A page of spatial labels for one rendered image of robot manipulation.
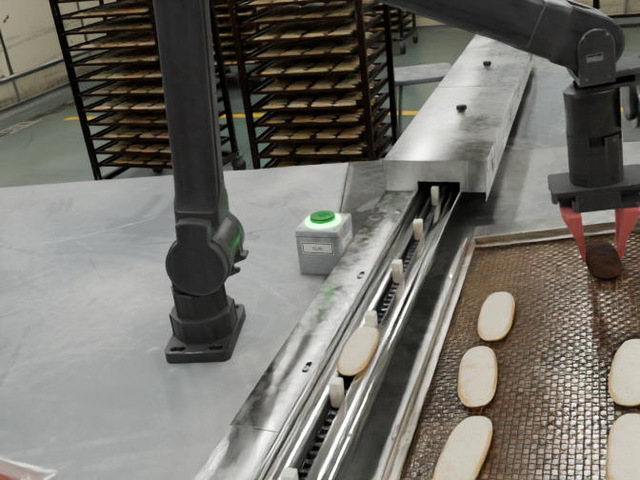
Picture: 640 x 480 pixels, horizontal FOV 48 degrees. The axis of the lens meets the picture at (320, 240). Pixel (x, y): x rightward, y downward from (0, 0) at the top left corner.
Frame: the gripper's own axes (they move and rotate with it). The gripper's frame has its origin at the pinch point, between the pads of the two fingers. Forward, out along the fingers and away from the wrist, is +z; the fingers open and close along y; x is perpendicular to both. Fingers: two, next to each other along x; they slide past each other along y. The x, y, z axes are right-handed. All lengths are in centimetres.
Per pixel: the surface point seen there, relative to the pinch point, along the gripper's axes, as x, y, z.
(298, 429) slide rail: -23.8, -32.7, 5.3
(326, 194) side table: 48, -44, 5
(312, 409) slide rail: -20.6, -31.9, 5.3
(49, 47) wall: 527, -403, -4
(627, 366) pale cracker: -23.0, -1.0, 0.4
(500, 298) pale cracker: -7.3, -11.8, 1.1
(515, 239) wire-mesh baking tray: 9.4, -9.5, 1.6
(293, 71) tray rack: 228, -97, 9
